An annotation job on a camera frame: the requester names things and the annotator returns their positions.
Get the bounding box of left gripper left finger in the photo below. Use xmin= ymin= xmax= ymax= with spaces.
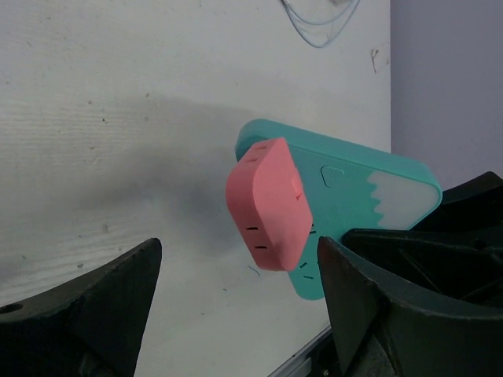
xmin=1 ymin=238 xmax=162 ymax=376

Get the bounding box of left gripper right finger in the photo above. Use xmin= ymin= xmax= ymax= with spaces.
xmin=318 ymin=236 xmax=502 ymax=376

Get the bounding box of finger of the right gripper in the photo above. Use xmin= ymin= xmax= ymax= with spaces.
xmin=341 ymin=171 xmax=502 ymax=306

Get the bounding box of teal triangular power strip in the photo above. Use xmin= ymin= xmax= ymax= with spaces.
xmin=235 ymin=119 xmax=442 ymax=300

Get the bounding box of pink plug adapter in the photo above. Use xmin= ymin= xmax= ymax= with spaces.
xmin=226 ymin=137 xmax=313 ymax=271

